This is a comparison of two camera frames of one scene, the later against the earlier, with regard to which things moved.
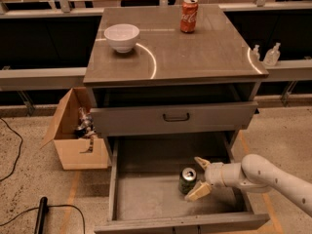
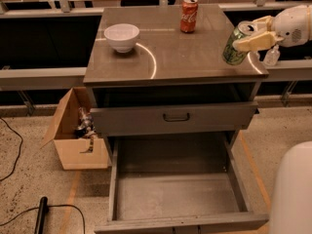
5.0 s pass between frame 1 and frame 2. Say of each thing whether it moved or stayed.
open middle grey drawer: stayed
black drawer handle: stayed
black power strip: stayed
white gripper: moved
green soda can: moved
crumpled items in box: stayed
